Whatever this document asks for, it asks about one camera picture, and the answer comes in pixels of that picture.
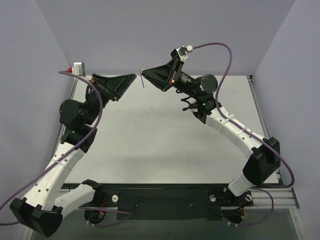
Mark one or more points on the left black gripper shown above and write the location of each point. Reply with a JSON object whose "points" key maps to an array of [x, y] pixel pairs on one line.
{"points": [[104, 88]]}

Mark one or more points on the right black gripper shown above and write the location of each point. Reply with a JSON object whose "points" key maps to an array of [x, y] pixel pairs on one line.
{"points": [[175, 72]]}

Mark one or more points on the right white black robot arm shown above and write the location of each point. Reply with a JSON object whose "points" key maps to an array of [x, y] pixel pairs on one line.
{"points": [[260, 152]]}

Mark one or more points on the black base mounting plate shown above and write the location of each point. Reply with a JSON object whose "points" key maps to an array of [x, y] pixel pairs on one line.
{"points": [[170, 201]]}

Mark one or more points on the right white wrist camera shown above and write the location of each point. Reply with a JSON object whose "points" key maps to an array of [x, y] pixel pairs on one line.
{"points": [[181, 53]]}

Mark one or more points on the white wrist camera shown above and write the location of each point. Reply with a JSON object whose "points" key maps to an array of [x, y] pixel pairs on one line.
{"points": [[181, 53], [78, 69]]}

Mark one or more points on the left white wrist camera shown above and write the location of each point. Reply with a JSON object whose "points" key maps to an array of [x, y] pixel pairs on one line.
{"points": [[78, 69]]}

